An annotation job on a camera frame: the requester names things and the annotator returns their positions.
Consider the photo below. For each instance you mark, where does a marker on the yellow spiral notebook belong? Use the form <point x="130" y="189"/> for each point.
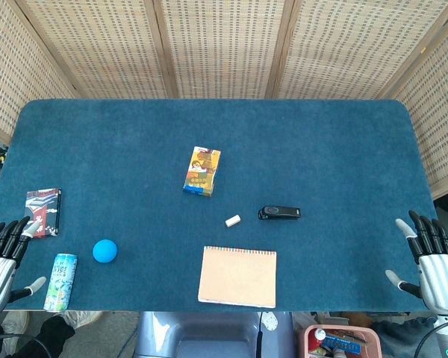
<point x="238" y="276"/>

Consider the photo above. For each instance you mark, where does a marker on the blue table mat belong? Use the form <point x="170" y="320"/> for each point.
<point x="224" y="186"/>

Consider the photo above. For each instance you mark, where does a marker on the black red printed box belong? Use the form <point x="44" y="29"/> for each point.
<point x="44" y="210"/>

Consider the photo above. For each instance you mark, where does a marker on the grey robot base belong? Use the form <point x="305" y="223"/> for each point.
<point x="216" y="335"/>

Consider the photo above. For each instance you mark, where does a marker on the black stapler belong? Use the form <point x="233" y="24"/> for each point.
<point x="279" y="213"/>

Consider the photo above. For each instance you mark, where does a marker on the blue ball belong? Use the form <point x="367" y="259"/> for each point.
<point x="105" y="251"/>

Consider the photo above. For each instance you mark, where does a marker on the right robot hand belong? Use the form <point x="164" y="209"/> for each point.
<point x="438" y="276"/>

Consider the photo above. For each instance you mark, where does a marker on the pink plastic basket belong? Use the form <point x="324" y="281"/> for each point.
<point x="341" y="341"/>

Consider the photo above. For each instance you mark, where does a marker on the woven folding screen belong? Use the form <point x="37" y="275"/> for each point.
<point x="224" y="48"/>

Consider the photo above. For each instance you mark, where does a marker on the white eraser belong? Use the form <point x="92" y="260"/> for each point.
<point x="233" y="220"/>

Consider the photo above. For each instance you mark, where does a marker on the green printed drink can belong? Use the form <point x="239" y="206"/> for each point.
<point x="60" y="282"/>

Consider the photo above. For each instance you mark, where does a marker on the yellow printed carton box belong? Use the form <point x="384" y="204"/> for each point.
<point x="202" y="171"/>

